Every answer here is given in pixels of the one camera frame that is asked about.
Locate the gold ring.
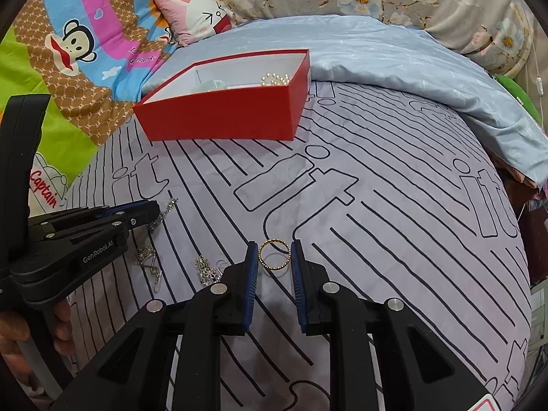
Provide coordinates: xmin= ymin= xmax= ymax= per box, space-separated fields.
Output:
xmin=258 ymin=238 xmax=293 ymax=271

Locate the red cardboard box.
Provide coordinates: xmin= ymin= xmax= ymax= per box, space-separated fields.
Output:
xmin=132 ymin=48 xmax=312 ymax=142

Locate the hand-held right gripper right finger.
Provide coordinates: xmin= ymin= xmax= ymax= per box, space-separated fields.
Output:
xmin=290 ymin=240 xmax=493 ymax=411

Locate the white cable with switch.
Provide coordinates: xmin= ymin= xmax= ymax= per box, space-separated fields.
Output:
xmin=528 ymin=38 xmax=548 ymax=146

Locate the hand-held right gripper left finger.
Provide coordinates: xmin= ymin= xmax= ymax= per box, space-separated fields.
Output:
xmin=51 ymin=240 xmax=260 ymax=411

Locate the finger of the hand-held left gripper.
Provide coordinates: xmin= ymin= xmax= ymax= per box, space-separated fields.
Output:
xmin=11 ymin=202 xmax=161 ymax=285
xmin=28 ymin=200 xmax=148 ymax=235

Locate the grey striped bed sheet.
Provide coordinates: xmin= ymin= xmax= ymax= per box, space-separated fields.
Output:
xmin=64 ymin=79 xmax=534 ymax=411

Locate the colourful cartoon monkey blanket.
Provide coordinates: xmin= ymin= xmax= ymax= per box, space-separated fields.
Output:
xmin=0 ymin=0 xmax=180 ymax=219

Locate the silver necklace with pendant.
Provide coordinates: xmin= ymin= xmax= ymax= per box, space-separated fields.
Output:
xmin=129 ymin=246 xmax=164 ymax=295

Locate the person's left hand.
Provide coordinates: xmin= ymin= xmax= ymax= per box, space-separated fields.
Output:
xmin=0 ymin=299 xmax=74 ymax=378

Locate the pink cartoon pillow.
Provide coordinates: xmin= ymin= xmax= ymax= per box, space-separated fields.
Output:
xmin=153 ymin=0 xmax=240 ymax=48

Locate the sparkly silver chain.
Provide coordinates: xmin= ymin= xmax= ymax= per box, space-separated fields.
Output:
xmin=147 ymin=196 xmax=179 ymax=229

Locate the green plastic object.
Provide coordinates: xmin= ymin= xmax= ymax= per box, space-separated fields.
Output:
xmin=492 ymin=73 xmax=542 ymax=125

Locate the light blue quilt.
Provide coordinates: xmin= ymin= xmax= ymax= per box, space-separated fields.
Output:
xmin=139 ymin=15 xmax=546 ymax=189

